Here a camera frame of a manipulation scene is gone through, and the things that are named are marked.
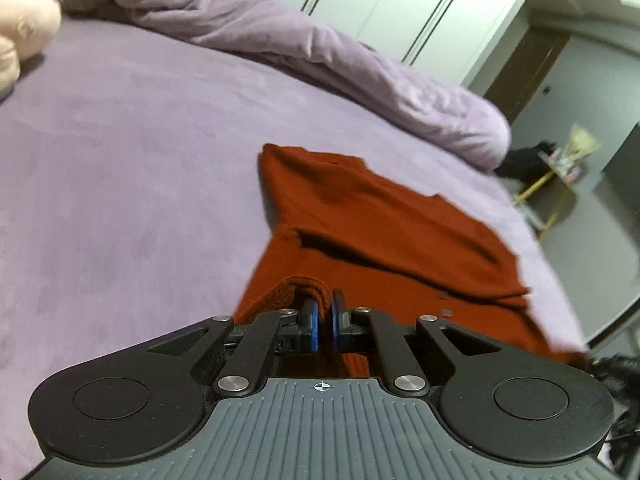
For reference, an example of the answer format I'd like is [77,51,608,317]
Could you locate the purple rolled duvet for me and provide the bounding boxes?
[61,0,511,171]

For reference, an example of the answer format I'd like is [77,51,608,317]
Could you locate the beige lamp on table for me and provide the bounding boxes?
[561,124,600,183]

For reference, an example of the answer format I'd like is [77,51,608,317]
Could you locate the brown wooden door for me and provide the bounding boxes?
[484,26,570,125]

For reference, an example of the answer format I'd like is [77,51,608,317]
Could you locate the pink plush toy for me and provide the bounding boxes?
[1,0,62,99]

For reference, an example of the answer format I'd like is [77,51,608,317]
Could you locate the yellow metal side table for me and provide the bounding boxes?
[512,151,582,242]

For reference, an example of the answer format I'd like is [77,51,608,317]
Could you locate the black clothing on chair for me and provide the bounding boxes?
[495,141,558,184]

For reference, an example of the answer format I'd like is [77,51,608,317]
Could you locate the purple bed sheet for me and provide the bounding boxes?
[1,19,587,479]

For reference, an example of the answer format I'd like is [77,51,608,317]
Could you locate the red knitted sweater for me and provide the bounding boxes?
[235,144,587,369]

